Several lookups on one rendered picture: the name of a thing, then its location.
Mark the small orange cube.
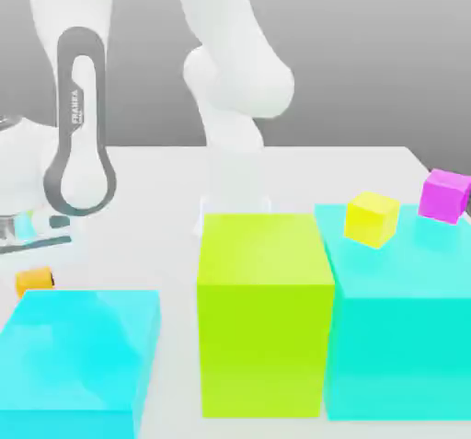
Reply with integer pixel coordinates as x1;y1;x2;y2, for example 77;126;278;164
15;266;56;299

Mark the large lime green box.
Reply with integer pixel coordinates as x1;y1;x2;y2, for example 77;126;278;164
196;213;336;420

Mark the large cyan box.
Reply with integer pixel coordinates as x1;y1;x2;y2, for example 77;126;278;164
0;289;162;439

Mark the small magenta cube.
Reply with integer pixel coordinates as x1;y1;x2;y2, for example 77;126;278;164
417;168;471;225

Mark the small yellow cube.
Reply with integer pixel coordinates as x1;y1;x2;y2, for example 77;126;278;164
343;191;401;249

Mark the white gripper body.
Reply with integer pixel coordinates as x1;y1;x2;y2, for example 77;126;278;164
0;233;81;270

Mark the large turquoise box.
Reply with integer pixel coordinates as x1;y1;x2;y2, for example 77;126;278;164
313;202;471;422

